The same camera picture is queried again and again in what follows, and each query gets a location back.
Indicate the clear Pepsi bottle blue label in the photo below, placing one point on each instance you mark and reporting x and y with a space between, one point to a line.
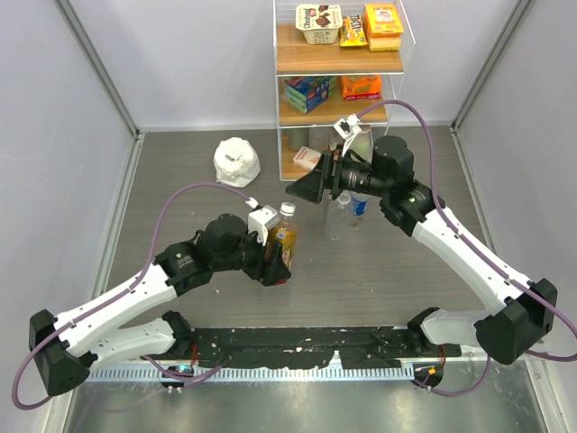
359 204

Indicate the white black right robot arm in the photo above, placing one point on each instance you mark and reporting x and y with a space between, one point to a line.
516 312

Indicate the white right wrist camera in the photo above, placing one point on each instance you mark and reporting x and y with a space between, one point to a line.
348 128

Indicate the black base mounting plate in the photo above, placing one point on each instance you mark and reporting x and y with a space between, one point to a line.
306 348

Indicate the orange cracker box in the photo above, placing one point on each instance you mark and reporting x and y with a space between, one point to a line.
361 87

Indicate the clear plastic cup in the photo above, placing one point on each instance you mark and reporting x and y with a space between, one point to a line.
318 138

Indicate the white green bottle on shelf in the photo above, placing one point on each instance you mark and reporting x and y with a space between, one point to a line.
361 147

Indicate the pale green cup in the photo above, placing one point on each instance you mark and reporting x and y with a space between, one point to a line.
297 138

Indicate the yellow candy bag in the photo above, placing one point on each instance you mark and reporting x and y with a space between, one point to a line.
352 33

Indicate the white wire wooden shelf rack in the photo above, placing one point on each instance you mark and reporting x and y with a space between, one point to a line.
294 57

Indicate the white crumpled paper bag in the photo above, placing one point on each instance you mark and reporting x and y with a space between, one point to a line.
236 163

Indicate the slotted grey cable duct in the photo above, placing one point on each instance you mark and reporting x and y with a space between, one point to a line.
333 372

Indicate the small clear bottle blue cap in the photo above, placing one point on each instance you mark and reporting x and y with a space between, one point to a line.
338 215

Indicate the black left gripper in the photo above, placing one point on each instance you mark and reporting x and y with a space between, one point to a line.
266 258

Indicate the orange yellow sponge pack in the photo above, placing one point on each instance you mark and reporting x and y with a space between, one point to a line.
383 27

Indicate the amber drink bottle red label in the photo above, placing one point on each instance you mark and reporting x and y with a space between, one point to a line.
286 232

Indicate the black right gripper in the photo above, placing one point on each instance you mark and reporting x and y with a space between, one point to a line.
311 187

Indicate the white chocolate yogurt tub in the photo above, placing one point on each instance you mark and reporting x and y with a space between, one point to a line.
320 24

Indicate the white amber bottle cap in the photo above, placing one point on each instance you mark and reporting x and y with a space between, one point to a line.
287 209

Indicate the blue green box pack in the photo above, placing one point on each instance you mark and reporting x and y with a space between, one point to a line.
307 93

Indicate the white red tissue box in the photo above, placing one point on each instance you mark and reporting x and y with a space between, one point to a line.
306 158

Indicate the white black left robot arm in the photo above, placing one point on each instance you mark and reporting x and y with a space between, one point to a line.
68 347

